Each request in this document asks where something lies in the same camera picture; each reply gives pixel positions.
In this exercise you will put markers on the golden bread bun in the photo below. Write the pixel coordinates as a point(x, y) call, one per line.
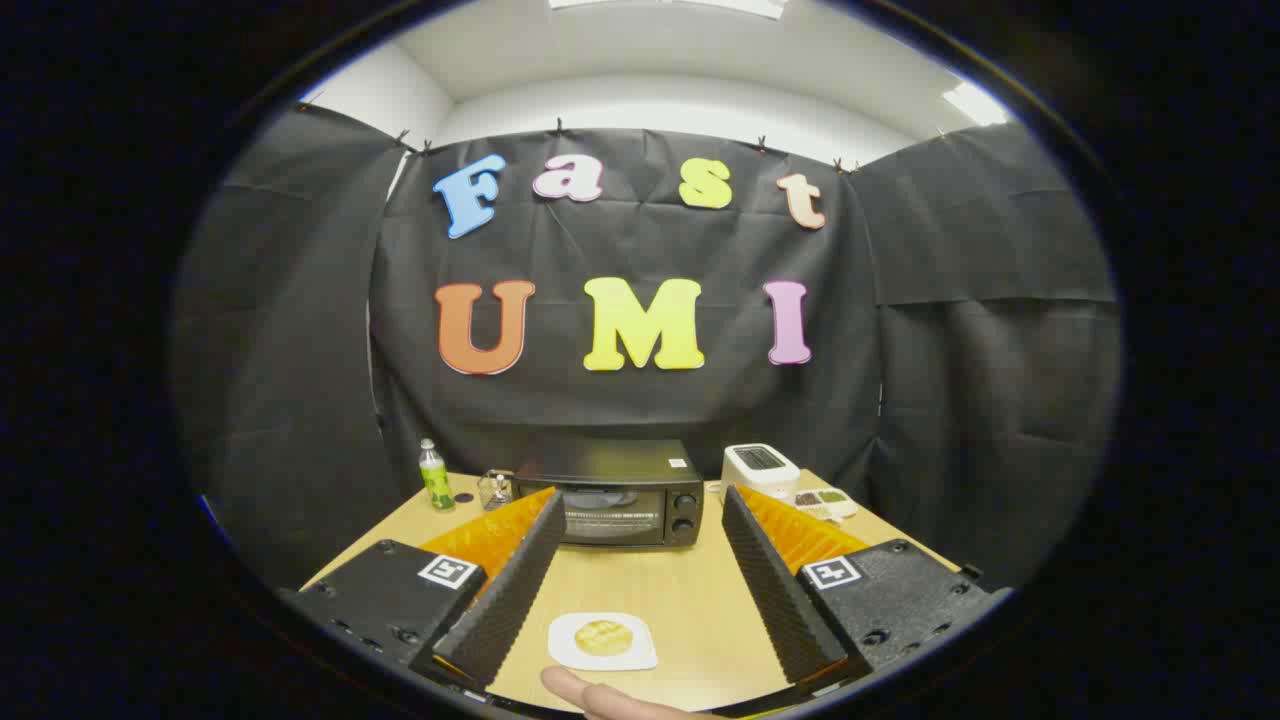
point(604, 637)

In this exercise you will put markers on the black toaster oven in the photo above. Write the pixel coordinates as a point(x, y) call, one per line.
point(610, 470)

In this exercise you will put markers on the ceiling light panel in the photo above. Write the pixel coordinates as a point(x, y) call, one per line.
point(975, 103)
point(680, 5)

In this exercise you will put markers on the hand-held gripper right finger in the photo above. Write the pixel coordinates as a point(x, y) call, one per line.
point(775, 590)

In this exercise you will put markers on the black backdrop cloth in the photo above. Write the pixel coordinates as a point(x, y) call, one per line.
point(640, 410)

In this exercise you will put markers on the clear glass jar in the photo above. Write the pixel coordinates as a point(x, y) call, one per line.
point(496, 491)

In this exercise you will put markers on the white divided snack dish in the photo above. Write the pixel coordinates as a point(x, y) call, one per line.
point(826, 502)

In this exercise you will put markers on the green label drink bottle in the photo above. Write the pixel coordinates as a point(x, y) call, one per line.
point(436, 482)

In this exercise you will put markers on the white square plate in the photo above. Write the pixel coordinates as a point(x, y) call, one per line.
point(562, 640)

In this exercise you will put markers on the white pop-up toaster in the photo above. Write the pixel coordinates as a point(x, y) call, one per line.
point(760, 472)

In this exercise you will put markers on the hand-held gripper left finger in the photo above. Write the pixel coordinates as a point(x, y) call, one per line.
point(510, 590)

